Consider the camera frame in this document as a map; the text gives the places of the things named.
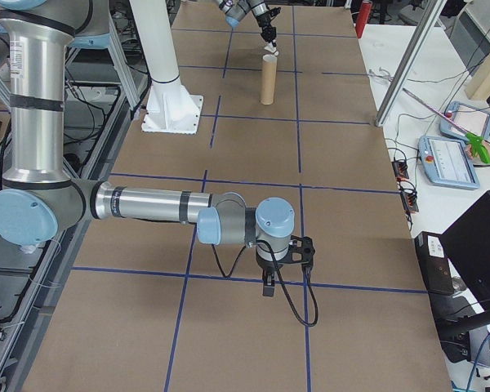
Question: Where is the teach pendant with white screen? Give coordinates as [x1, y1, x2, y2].
[416, 135, 481, 190]

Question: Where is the thin blue cable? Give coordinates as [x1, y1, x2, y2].
[464, 327, 490, 392]

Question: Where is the black computer box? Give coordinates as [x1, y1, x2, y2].
[413, 230, 458, 296]

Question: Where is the metal reacher grabber green handle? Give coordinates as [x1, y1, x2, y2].
[367, 67, 490, 166]

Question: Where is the black cable inside frame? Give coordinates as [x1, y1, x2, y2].
[0, 228, 74, 328]

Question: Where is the slanted aluminium profile post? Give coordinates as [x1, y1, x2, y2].
[374, 0, 449, 128]

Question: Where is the black monitor screen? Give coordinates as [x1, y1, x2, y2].
[439, 189, 490, 306]

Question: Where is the grey office chair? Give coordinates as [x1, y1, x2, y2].
[397, 0, 434, 26]

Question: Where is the teach pendant with pink screen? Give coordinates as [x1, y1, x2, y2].
[438, 100, 490, 149]

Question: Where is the beige wooden board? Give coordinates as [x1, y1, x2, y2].
[464, 37, 490, 102]

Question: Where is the metal bar V-shaped frame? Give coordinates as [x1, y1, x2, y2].
[0, 16, 153, 392]

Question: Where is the black looped wrist cable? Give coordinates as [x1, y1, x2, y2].
[210, 243, 248, 279]

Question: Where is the red cylinder bottle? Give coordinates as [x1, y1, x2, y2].
[355, 0, 373, 40]

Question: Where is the long black camera cable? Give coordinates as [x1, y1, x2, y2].
[255, 239, 320, 327]

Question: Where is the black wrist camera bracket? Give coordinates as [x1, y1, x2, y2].
[287, 234, 316, 270]

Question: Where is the brown cardboard tube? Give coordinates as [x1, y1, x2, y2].
[260, 54, 279, 106]

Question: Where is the small black orange adapter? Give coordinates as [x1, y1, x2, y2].
[400, 189, 421, 214]
[392, 159, 410, 181]

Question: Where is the white column with base plate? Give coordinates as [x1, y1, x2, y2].
[128, 0, 204, 135]

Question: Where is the white side table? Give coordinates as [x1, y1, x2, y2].
[355, 22, 490, 392]

